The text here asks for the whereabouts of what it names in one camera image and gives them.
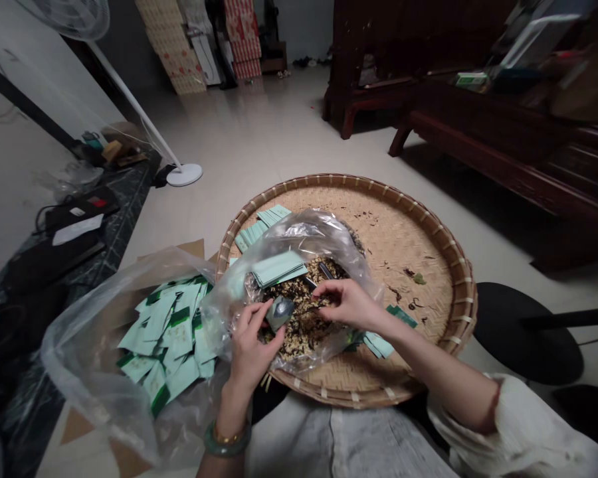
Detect person's right hand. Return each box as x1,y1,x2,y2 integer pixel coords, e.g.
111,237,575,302
312,279,395,341

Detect person's left hand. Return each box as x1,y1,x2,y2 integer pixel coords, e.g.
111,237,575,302
227,299,294,395

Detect silver-lined green packet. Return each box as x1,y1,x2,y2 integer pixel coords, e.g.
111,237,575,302
266,296,296,335

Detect green packet with dark band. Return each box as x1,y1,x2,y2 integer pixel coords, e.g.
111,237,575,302
385,304,419,329

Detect pale green packet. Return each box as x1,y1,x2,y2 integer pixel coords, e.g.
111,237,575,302
362,330,395,359

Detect scattered dried leaf bits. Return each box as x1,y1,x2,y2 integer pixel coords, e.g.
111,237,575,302
346,208,437,327

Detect loose dried herb mix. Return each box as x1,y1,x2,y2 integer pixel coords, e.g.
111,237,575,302
249,251,362,364

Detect round woven bamboo tray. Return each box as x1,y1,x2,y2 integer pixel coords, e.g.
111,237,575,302
215,173,478,409

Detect pile of filled green packets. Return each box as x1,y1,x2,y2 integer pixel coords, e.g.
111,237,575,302
116,274,219,418

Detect stack of empty green packets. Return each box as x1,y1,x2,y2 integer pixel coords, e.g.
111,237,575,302
250,250,310,289

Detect small clear plastic bag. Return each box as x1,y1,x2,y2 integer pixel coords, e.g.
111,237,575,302
200,208,385,375

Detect row of pale green packets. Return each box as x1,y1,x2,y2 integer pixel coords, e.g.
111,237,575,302
234,204,294,252

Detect person's body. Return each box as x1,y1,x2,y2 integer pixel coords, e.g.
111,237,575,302
247,392,462,478

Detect large clear plastic bag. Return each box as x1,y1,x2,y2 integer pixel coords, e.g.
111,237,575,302
39,245,235,468

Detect round black stool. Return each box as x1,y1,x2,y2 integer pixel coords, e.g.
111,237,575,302
472,281,585,387

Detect dark marble counter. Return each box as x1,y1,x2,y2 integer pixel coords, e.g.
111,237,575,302
0,149,161,478

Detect dark wooden low table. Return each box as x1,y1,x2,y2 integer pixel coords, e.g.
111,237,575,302
388,74,598,275

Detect white paper sheet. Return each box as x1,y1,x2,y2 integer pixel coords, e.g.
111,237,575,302
52,214,104,248

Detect black laptop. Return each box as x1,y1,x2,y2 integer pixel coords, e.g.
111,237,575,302
7,232,106,289

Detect black flat bag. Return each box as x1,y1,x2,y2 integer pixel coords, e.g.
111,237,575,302
43,186,122,232

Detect crumpled clear plastic wrap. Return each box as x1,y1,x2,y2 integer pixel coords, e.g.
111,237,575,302
43,159,106,201

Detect green and white box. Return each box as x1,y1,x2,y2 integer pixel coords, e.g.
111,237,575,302
453,71,490,92

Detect dark wooden bench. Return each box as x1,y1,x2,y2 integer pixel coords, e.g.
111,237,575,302
322,0,529,140

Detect white standing fan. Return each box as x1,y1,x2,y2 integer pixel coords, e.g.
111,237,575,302
27,0,204,188

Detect stack of patterned cartons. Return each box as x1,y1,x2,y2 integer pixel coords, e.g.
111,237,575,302
134,0,264,96

